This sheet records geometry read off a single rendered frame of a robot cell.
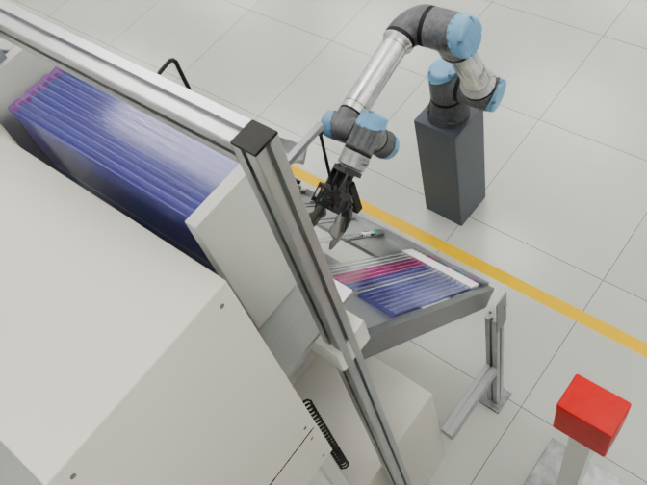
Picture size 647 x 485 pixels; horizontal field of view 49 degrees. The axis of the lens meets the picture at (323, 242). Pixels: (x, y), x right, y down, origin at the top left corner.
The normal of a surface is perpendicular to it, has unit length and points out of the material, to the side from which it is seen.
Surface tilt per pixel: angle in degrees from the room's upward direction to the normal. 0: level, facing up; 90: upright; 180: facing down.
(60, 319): 0
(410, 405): 0
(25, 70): 90
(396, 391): 0
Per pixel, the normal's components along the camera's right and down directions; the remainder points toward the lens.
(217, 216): 0.77, 0.43
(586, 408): -0.20, -0.55
